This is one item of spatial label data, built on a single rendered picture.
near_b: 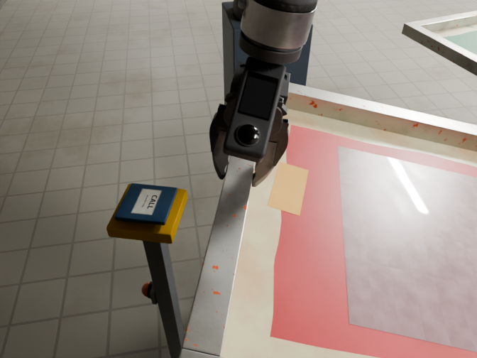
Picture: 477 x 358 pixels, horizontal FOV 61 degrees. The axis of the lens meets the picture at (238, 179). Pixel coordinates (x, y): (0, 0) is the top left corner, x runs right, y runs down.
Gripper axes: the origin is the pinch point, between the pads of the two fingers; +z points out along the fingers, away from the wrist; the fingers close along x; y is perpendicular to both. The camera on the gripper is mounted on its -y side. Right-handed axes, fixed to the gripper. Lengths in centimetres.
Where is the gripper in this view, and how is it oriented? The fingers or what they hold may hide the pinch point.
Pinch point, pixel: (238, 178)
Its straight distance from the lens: 57.1
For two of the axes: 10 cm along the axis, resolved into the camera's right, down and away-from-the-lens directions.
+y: 1.4, -6.6, 7.4
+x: -9.7, -2.2, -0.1
